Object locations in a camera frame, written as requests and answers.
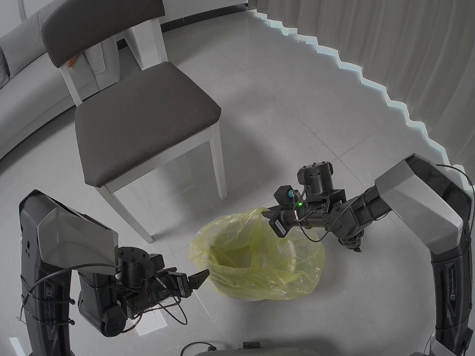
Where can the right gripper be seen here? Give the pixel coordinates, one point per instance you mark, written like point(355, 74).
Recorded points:
point(308, 217)

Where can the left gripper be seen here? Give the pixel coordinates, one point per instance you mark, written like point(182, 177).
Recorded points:
point(172, 282)

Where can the yellow plastic bag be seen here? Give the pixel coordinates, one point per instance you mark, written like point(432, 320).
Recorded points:
point(304, 269)

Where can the black plastic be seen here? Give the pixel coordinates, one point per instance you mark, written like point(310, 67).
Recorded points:
point(352, 244)

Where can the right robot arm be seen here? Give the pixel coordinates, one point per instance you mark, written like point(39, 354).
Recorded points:
point(415, 191)

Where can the grey trash bin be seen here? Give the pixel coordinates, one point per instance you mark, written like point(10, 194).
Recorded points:
point(233, 260)

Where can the grey padded white chair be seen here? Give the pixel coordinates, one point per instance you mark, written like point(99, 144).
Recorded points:
point(148, 124)

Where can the pale grey curtain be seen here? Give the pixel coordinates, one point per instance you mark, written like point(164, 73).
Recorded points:
point(371, 20)

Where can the small orange item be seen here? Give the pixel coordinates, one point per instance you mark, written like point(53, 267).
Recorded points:
point(72, 62)

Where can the dark grey cushion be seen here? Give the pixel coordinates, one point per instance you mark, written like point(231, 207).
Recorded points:
point(3, 65)

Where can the grey sofa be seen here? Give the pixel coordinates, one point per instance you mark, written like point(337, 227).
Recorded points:
point(22, 46)

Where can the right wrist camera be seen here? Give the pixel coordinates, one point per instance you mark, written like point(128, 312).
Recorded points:
point(285, 195)

